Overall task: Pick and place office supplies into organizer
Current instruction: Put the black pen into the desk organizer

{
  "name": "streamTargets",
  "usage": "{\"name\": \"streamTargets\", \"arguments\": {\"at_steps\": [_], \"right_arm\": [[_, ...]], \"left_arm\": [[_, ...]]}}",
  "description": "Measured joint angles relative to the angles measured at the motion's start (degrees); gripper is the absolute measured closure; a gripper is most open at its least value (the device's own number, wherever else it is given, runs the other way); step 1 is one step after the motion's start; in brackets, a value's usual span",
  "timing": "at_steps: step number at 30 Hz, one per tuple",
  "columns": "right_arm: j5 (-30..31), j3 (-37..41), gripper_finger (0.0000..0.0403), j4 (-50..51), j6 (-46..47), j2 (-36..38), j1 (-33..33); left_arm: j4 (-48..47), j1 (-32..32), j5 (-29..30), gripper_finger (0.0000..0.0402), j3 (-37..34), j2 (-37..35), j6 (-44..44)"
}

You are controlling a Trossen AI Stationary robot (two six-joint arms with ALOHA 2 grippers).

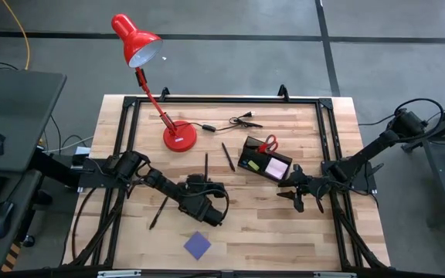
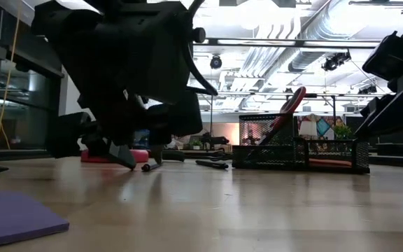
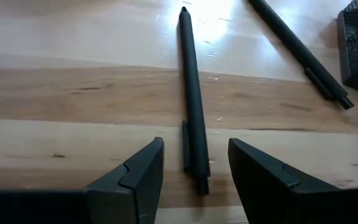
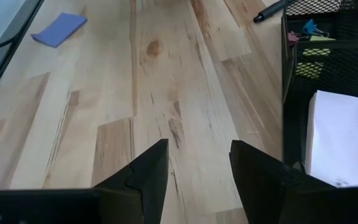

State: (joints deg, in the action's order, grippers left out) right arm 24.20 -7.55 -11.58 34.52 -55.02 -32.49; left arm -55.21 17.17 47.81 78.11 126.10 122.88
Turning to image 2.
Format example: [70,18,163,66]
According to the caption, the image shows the black ceiling spotlights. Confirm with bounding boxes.
[321,50,352,73]

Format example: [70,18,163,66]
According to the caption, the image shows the black round hanging camera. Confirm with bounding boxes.
[209,54,223,70]

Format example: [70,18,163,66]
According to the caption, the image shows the red desk lamp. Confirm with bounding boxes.
[80,148,150,165]

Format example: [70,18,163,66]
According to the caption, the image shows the purple sticky note pad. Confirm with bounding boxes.
[0,191,71,251]

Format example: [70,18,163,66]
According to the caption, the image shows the colourful wall artwork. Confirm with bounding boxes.
[297,113,346,141]

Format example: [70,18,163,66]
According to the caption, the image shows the black overhead frame bar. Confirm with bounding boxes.
[192,36,386,49]

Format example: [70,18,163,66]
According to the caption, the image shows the black mesh desk organizer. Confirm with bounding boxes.
[232,113,371,175]

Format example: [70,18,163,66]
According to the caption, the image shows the red-handled scissors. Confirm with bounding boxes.
[258,85,308,147]

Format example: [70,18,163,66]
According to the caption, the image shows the black aluminium table frame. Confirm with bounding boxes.
[0,149,403,169]

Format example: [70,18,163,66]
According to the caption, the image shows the black background rig frame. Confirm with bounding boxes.
[304,92,338,118]

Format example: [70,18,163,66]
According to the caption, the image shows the silver ventilation duct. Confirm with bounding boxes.
[288,0,395,73]

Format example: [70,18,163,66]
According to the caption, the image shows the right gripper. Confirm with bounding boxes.
[353,24,403,140]

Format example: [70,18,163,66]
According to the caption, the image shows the green potted plant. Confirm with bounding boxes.
[334,124,353,141]

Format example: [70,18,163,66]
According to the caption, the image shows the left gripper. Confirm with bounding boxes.
[45,87,204,172]

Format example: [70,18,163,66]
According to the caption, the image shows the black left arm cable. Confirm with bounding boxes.
[181,0,220,97]

